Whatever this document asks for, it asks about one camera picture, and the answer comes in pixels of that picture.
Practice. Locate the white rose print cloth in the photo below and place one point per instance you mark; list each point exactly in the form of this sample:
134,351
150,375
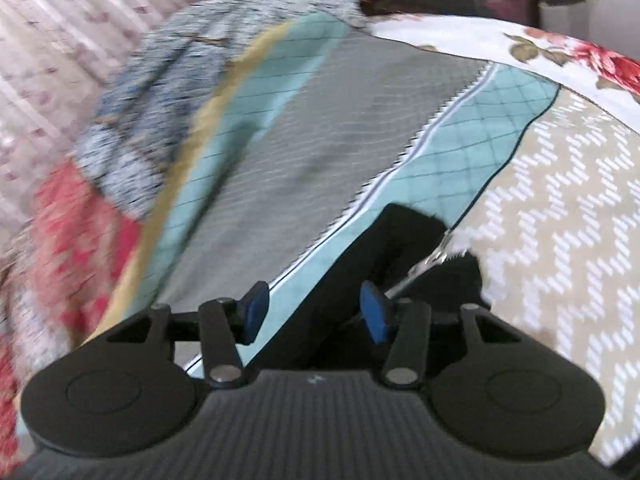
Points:
500,45

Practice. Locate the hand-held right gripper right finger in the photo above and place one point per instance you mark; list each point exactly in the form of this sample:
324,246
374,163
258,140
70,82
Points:
375,316

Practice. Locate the black pants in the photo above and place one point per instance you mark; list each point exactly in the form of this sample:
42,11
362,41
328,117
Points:
390,250

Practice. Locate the patterned patchwork bed sheet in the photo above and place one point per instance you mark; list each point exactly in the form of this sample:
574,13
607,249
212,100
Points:
320,125

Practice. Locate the beige leaf print curtain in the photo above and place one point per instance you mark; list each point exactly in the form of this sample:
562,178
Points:
60,35

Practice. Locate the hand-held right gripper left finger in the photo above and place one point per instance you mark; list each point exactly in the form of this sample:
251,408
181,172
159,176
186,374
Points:
255,310

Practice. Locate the red floral blanket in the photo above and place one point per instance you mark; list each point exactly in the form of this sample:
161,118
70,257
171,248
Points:
70,240

